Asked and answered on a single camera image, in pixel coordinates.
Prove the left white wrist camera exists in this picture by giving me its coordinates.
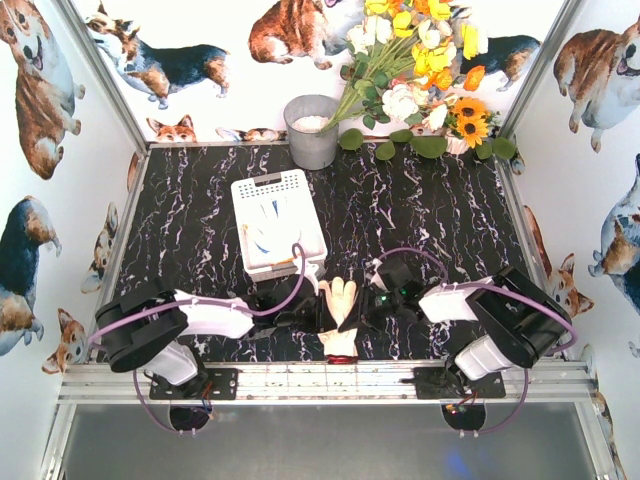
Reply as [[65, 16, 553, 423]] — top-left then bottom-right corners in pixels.
[[298, 261, 320, 291]]

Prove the beige leather glove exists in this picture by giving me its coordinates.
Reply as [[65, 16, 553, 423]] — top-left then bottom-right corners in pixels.
[[318, 277, 358, 365]]

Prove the grey metal bucket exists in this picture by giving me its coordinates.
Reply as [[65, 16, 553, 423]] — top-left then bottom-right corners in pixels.
[[283, 95, 338, 170]]

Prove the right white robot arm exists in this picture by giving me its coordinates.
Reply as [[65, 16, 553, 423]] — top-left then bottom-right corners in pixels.
[[338, 257, 576, 390]]

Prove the front aluminium rail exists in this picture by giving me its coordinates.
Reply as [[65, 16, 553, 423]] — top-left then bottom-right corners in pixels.
[[57, 359, 597, 406]]

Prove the sunflower pot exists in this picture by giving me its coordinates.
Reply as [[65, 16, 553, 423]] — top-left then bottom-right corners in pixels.
[[443, 97, 501, 155]]

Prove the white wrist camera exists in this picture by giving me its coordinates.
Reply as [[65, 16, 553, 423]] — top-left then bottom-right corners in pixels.
[[365, 258, 386, 291], [298, 261, 320, 291]]

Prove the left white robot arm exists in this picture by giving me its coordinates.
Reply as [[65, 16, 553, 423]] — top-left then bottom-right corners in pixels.
[[89, 274, 336, 399]]

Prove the white plastic storage basket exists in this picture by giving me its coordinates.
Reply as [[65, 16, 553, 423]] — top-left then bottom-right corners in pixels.
[[231, 169, 328, 283]]

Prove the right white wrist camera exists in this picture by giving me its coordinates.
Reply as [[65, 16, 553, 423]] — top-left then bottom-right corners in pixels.
[[365, 258, 386, 291]]

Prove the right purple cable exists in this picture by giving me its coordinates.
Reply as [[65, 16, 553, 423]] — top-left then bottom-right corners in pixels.
[[374, 248, 580, 434]]

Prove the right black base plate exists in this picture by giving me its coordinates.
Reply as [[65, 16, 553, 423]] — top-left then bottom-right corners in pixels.
[[400, 367, 506, 399]]

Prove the artificial flower bouquet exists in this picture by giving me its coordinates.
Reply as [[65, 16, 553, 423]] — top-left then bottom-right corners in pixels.
[[325, 1, 489, 130]]

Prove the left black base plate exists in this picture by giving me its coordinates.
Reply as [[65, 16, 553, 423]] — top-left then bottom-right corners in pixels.
[[149, 368, 240, 401]]

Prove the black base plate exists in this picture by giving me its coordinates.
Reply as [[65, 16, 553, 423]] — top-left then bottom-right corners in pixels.
[[400, 367, 506, 399], [149, 368, 240, 401]]

